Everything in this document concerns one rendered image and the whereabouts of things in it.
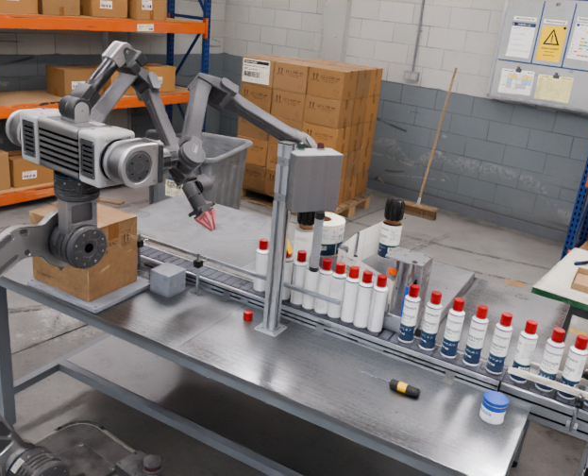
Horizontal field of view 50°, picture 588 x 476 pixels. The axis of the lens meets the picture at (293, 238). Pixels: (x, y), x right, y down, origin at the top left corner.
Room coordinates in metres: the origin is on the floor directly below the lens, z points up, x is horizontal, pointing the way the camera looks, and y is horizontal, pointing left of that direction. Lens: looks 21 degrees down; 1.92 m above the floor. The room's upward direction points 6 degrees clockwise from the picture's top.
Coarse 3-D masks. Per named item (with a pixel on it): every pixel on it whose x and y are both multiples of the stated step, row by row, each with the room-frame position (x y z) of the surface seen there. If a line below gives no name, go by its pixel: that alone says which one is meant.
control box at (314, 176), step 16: (304, 160) 1.91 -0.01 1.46; (320, 160) 1.94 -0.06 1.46; (336, 160) 1.96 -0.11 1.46; (304, 176) 1.91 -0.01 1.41; (320, 176) 1.94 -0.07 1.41; (336, 176) 1.97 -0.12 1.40; (288, 192) 1.93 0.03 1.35; (304, 192) 1.92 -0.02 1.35; (320, 192) 1.94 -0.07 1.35; (336, 192) 1.97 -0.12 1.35; (288, 208) 1.92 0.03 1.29; (304, 208) 1.92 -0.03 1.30; (320, 208) 1.95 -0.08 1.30; (336, 208) 1.97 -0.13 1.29
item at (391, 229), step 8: (392, 200) 2.53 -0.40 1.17; (400, 200) 2.53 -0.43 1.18; (392, 208) 2.52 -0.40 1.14; (400, 208) 2.52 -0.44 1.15; (384, 216) 2.55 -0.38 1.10; (392, 216) 2.52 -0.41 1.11; (400, 216) 2.52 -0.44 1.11; (384, 224) 2.53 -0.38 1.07; (392, 224) 2.53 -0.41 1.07; (400, 224) 2.56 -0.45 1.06; (384, 232) 2.53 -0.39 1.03; (392, 232) 2.51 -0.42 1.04; (400, 232) 2.53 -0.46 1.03; (384, 240) 2.52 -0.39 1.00; (392, 240) 2.51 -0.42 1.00; (384, 248) 2.52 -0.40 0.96; (392, 248) 2.51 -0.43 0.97; (384, 256) 2.52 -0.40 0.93
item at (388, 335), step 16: (160, 256) 2.38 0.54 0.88; (176, 256) 2.40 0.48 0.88; (192, 272) 2.26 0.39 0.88; (208, 272) 2.27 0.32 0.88; (224, 272) 2.28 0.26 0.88; (240, 288) 2.15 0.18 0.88; (288, 304) 2.06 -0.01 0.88; (336, 320) 1.97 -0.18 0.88; (384, 336) 1.89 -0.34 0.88; (432, 352) 1.81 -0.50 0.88; (464, 368) 1.74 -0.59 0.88; (480, 368) 1.74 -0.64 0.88
